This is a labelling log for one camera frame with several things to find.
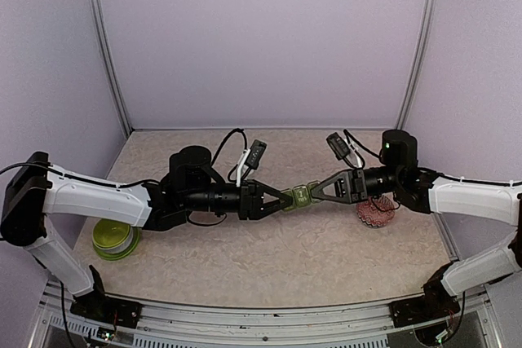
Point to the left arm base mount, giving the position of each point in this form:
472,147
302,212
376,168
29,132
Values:
108,310

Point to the green bowl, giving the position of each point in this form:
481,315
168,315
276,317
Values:
112,237

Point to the right aluminium frame post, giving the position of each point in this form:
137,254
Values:
428,11

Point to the red patterned oval tin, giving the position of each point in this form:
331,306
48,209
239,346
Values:
376,212

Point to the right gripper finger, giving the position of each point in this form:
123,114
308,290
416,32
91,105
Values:
343,199
334,185

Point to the green plate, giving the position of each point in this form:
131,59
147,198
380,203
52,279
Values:
125,253

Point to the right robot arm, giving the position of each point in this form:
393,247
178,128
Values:
427,191

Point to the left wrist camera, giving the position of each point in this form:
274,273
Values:
250,160

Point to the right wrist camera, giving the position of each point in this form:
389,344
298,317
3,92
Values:
345,151

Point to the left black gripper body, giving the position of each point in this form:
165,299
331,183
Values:
247,196

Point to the aluminium frame post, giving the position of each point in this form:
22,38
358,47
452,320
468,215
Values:
109,68
428,11

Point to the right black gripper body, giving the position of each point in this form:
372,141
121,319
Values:
359,185

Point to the front aluminium rail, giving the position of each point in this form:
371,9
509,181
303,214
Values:
162,324

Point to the green weekly pill organizer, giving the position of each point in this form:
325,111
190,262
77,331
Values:
301,196

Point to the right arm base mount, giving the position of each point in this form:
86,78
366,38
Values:
421,309

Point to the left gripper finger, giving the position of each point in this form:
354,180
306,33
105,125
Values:
263,209
271,194

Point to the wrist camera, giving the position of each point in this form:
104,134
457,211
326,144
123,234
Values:
250,160
345,151

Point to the left aluminium frame post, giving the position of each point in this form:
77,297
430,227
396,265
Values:
109,68

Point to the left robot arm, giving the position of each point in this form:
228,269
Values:
40,189

